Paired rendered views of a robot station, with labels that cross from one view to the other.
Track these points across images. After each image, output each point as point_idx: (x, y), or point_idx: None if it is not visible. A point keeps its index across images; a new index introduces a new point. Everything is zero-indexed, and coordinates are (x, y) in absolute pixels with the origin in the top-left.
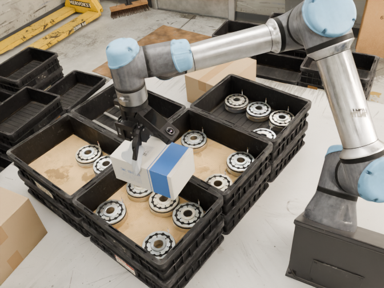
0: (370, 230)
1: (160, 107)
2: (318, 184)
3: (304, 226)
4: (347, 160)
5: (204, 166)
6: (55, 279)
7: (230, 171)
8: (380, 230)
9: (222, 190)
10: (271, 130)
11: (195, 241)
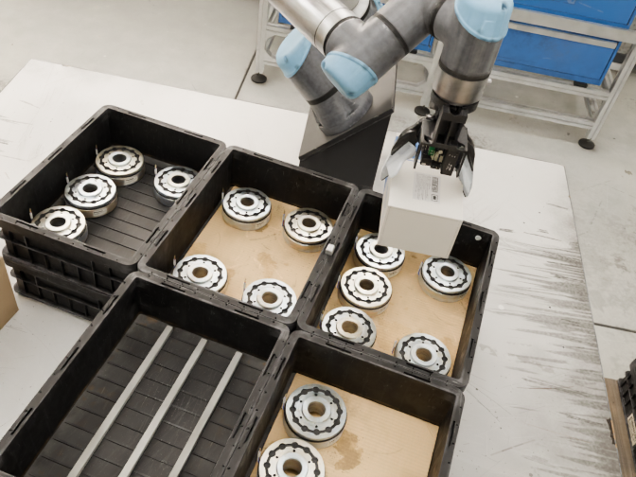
0: (275, 132)
1: (96, 354)
2: (326, 91)
3: (394, 103)
4: (365, 12)
5: (256, 260)
6: (518, 476)
7: (267, 219)
8: (273, 126)
9: (351, 191)
10: (139, 183)
11: None
